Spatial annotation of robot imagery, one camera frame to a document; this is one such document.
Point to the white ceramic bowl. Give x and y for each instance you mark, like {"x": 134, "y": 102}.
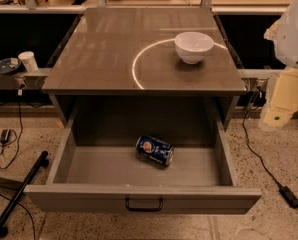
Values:
{"x": 192, "y": 47}

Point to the grey open drawer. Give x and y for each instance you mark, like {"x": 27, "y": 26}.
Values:
{"x": 97, "y": 165}

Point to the black drawer handle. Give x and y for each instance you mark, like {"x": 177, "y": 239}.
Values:
{"x": 143, "y": 205}

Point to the dark blue plate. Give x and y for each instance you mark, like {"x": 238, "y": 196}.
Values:
{"x": 9, "y": 66}

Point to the blue pepsi can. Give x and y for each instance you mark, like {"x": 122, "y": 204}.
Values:
{"x": 155, "y": 149}

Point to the black adapter with cable left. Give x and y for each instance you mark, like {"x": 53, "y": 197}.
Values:
{"x": 7, "y": 138}

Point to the black power adapter right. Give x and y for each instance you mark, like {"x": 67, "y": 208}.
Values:
{"x": 289, "y": 197}

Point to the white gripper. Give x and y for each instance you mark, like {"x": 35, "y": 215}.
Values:
{"x": 291, "y": 39}

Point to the white paper cup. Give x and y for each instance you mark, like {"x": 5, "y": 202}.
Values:
{"x": 28, "y": 60}

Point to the black bar on floor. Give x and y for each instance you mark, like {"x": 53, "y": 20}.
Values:
{"x": 42, "y": 161}

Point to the grey cabinet counter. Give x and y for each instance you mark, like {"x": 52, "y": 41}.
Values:
{"x": 132, "y": 51}

